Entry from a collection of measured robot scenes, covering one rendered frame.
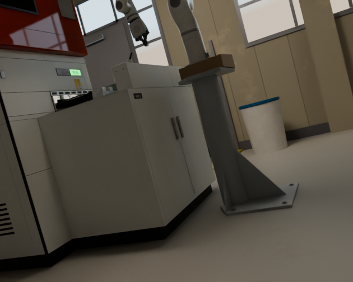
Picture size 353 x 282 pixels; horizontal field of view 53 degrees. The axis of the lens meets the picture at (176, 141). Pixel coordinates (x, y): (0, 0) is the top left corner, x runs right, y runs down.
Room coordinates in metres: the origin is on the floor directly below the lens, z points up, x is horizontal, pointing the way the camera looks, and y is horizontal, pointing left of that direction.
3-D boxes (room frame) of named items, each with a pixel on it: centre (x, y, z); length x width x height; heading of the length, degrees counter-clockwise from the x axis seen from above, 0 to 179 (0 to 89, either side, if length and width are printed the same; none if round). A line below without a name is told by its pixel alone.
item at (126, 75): (2.14, 0.08, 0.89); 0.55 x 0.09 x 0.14; 156
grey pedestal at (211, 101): (2.13, -0.36, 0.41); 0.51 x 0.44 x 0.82; 65
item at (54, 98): (2.42, 0.58, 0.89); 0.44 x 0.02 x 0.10; 156
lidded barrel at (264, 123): (3.96, -1.00, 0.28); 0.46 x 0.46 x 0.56
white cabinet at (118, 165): (2.38, 0.26, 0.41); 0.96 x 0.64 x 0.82; 156
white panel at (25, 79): (2.26, 0.67, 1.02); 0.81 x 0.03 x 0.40; 156
